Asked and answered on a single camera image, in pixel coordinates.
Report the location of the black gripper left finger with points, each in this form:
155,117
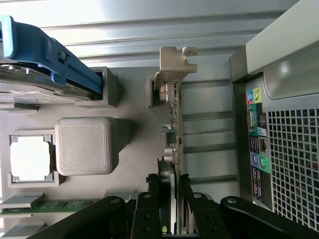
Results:
144,219

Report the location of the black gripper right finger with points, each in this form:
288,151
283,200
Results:
207,219

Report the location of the grey printed parts rack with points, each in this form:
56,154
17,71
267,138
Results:
139,139

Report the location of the green RAM stick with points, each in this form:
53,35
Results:
49,205

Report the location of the open PC case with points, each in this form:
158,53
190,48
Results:
286,149

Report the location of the silver CPU chip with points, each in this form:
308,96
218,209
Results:
30,156

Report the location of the hard disk in blue caddy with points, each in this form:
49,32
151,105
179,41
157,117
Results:
37,49

